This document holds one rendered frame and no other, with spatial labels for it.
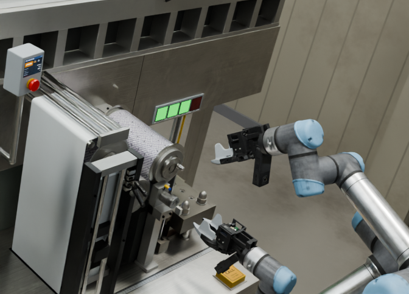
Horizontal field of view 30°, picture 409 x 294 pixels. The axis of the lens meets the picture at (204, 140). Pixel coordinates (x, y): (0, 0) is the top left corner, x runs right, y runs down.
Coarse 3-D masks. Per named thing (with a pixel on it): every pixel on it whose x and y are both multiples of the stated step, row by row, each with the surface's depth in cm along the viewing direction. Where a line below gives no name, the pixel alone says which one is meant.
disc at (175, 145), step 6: (174, 144) 228; (180, 144) 230; (162, 150) 225; (168, 150) 227; (180, 150) 232; (156, 156) 224; (156, 162) 225; (150, 168) 225; (150, 174) 226; (150, 180) 228
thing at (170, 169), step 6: (174, 156) 228; (168, 162) 227; (174, 162) 229; (180, 162) 231; (162, 168) 227; (168, 168) 228; (174, 168) 231; (162, 174) 228; (168, 174) 230; (174, 174) 232
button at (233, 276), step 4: (232, 268) 248; (236, 268) 248; (228, 272) 246; (232, 272) 246; (236, 272) 247; (240, 272) 247; (220, 276) 245; (224, 276) 244; (228, 276) 244; (232, 276) 244; (236, 276) 245; (240, 276) 245; (244, 276) 246; (224, 280) 244; (228, 280) 243; (232, 280) 243; (236, 280) 243; (240, 280) 245; (244, 280) 247; (228, 284) 243; (232, 284) 242; (236, 284) 244
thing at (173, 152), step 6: (174, 150) 228; (162, 156) 226; (168, 156) 227; (180, 156) 232; (162, 162) 226; (156, 168) 226; (156, 174) 227; (156, 180) 229; (162, 180) 231; (168, 180) 233
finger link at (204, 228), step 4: (204, 220) 229; (196, 224) 234; (204, 224) 230; (208, 224) 229; (196, 228) 232; (200, 228) 231; (204, 228) 230; (208, 228) 229; (200, 232) 231; (204, 232) 231; (208, 232) 230; (212, 232) 229; (208, 236) 230; (212, 236) 229
